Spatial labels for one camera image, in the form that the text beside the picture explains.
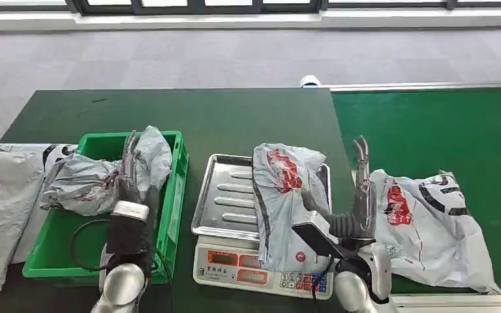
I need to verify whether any green plastic crate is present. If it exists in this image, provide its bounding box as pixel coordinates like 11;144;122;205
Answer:
22;130;190;286

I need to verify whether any grey parcel bag black print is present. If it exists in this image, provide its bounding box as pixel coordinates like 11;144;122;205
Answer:
369;168;501;296

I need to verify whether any green conveyor belt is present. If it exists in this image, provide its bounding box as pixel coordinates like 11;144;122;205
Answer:
331;86;501;295

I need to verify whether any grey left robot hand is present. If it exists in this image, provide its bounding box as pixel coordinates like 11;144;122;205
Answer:
115;129;161;207

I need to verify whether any large white woven sack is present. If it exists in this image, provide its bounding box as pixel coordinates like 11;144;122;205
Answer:
0;149;46;295

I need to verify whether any white round device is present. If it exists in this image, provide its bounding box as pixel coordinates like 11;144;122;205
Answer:
299;74;323;89

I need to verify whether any grey parcel bag red print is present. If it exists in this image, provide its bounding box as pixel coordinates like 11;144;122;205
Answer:
251;142;334;274

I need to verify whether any black looped cable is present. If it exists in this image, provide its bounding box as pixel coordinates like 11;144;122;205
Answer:
69;218;115;273

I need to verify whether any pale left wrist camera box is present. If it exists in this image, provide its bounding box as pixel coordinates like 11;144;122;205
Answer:
111;200;151;220

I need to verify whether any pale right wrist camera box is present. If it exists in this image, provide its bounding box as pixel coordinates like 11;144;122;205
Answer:
292;211;347;261

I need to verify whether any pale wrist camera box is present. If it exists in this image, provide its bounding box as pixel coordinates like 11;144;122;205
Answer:
111;200;151;220
292;211;347;261

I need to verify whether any steel scale tray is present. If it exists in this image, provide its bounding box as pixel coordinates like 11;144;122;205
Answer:
190;153;333;244

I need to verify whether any white electronic scale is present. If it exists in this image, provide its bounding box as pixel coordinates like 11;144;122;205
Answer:
192;234;336;301

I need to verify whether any white window sill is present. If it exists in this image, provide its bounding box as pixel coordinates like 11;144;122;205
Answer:
0;8;501;32

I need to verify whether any white parcel bag black print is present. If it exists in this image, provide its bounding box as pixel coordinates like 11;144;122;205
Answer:
0;142;80;265

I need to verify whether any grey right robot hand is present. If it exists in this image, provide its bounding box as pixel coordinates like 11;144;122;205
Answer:
301;135;378;240

